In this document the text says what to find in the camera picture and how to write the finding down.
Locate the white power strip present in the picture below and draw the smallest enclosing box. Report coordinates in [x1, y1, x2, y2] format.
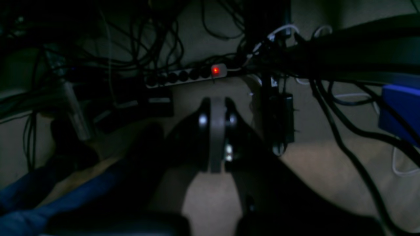
[144, 63, 228, 89]

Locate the blue long-sleeve T-shirt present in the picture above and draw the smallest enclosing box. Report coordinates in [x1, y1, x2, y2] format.
[0, 156, 134, 236]

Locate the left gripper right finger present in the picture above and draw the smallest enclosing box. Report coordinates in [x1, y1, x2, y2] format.
[225, 98, 263, 171]

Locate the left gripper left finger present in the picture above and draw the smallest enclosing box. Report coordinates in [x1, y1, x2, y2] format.
[166, 98, 211, 172]

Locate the blue box at top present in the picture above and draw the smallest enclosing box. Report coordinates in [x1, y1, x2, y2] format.
[378, 85, 420, 147]

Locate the black power adapter brick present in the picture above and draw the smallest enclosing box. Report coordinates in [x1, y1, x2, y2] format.
[262, 93, 295, 157]

